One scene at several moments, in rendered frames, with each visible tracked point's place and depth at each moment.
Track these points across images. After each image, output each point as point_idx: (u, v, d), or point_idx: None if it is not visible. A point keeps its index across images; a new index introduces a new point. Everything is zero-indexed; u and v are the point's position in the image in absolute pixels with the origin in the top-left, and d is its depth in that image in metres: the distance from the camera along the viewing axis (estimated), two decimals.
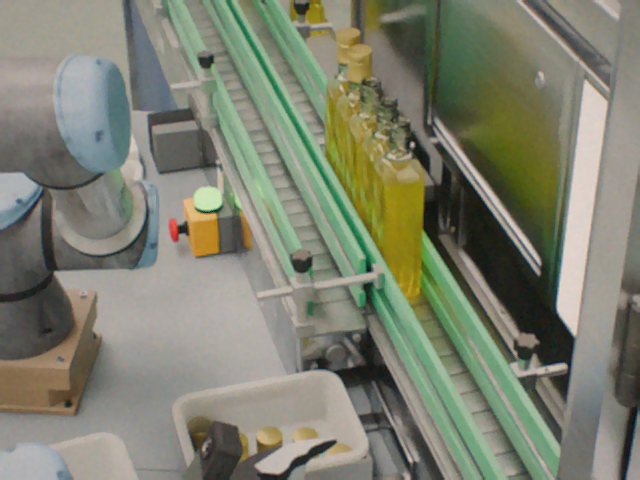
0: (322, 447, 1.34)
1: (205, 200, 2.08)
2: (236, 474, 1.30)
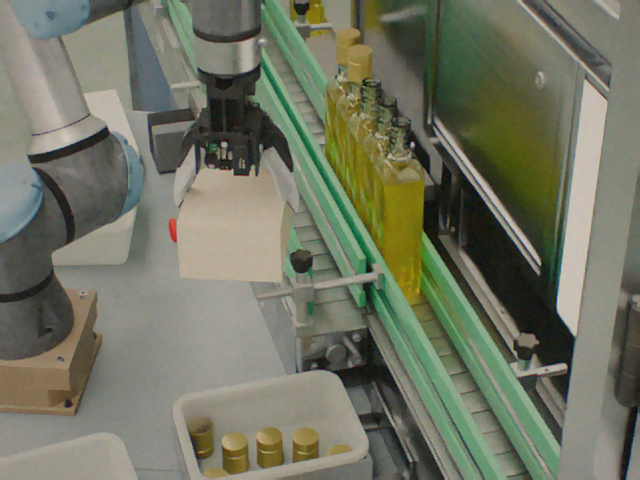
0: (187, 192, 1.58)
1: None
2: None
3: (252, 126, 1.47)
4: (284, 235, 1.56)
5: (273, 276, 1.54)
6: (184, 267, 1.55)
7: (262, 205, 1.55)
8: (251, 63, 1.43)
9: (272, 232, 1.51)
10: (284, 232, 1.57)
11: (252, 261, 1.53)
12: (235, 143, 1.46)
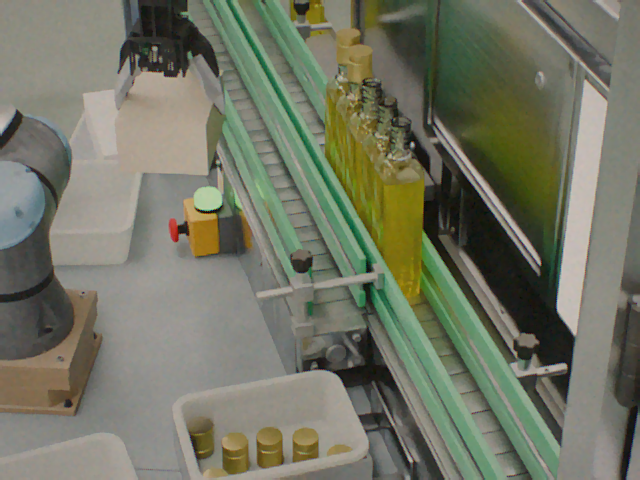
0: (127, 96, 1.78)
1: (205, 200, 2.08)
2: None
3: (179, 33, 1.67)
4: (211, 134, 1.76)
5: (201, 169, 1.75)
6: (122, 161, 1.75)
7: (191, 107, 1.75)
8: None
9: (198, 128, 1.71)
10: (212, 132, 1.77)
11: (182, 155, 1.74)
12: (164, 47, 1.66)
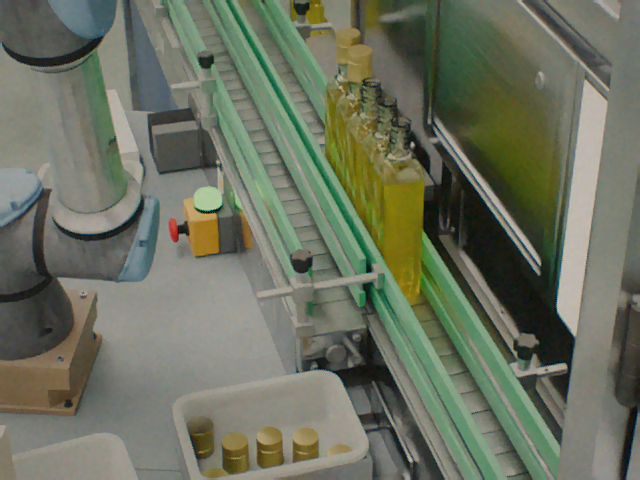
0: None
1: (205, 200, 2.08)
2: None
3: None
4: None
5: None
6: None
7: None
8: None
9: None
10: None
11: None
12: None
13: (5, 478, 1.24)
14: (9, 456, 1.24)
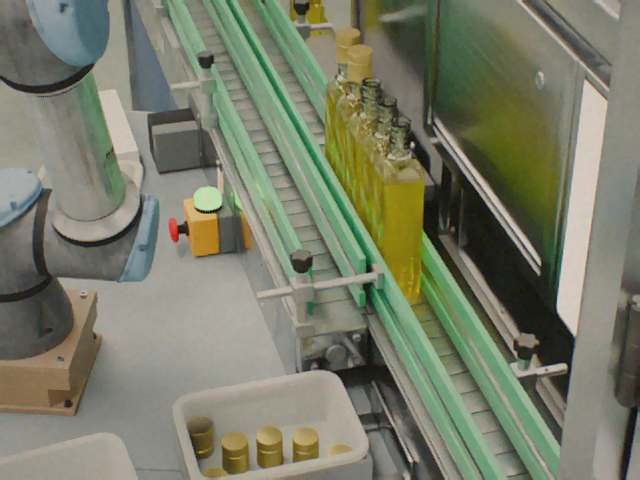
0: None
1: (205, 200, 2.08)
2: None
3: None
4: None
5: None
6: None
7: None
8: None
9: None
10: None
11: None
12: None
13: None
14: None
